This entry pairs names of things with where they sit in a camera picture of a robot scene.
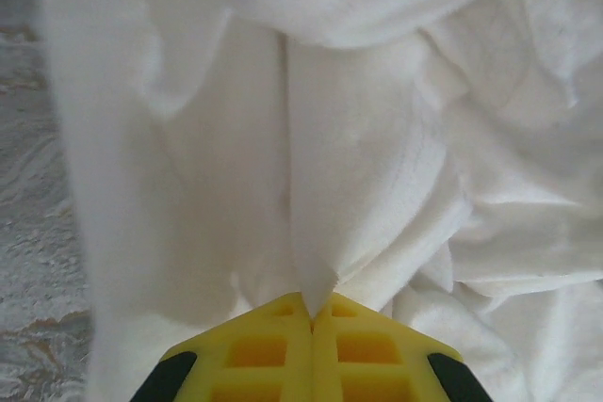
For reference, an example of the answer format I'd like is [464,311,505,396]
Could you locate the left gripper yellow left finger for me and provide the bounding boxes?
[134,292,314,402]

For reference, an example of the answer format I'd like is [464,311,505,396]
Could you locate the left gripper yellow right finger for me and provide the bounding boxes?
[312,292,491,402]

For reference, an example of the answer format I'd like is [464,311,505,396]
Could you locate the white t-shirt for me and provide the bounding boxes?
[40,0,603,402]

